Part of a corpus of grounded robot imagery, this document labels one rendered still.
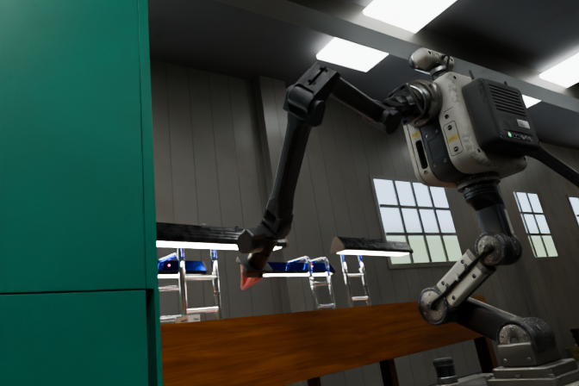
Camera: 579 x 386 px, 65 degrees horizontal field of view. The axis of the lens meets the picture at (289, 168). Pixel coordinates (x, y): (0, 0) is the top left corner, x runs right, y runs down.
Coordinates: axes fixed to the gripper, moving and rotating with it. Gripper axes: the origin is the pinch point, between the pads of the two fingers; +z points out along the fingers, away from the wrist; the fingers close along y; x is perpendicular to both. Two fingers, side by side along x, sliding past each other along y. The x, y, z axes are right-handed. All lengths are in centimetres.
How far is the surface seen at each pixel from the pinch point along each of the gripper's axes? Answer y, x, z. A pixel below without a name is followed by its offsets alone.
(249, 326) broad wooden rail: 9.8, 17.7, -2.3
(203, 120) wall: -122, -248, 31
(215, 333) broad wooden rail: 20.8, 18.3, -1.9
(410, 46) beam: -236, -176, -104
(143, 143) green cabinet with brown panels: 41, -15, -35
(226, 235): -8.6, -27.2, -0.1
